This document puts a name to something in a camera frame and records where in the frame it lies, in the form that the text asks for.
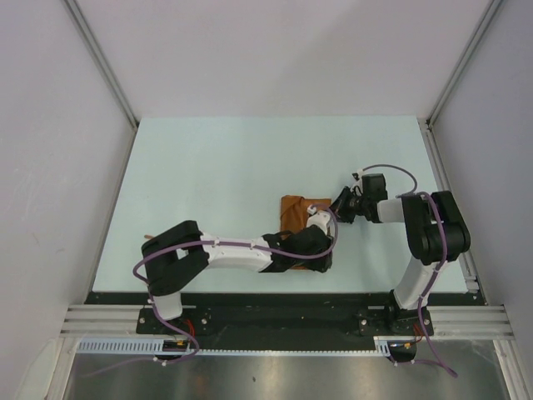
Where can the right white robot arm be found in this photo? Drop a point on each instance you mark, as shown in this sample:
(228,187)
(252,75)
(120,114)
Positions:
(436,232)

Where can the right aluminium corner post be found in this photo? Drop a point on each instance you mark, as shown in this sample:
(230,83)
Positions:
(475,40)

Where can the left aluminium corner post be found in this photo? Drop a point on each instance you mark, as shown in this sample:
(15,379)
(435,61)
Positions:
(95,50)

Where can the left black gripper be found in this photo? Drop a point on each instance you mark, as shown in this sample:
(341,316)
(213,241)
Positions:
(319,262)

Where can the white slotted cable duct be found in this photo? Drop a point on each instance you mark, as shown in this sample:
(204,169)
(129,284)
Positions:
(163,347)

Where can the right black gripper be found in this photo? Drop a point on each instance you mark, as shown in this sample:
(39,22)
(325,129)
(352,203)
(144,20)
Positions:
(339,207)

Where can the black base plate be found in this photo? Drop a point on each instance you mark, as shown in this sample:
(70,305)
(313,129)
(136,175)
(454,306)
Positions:
(286,322)

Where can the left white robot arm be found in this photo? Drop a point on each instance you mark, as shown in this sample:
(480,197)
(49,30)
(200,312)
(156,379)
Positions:
(174,258)

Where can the right aluminium side rail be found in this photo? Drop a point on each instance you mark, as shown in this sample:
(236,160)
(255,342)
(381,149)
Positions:
(466,260)

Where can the aluminium corner post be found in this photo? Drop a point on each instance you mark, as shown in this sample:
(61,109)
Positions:
(475,40)
(95,50)

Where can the aluminium front rail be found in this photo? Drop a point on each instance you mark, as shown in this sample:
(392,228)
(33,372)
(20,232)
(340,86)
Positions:
(449,322)

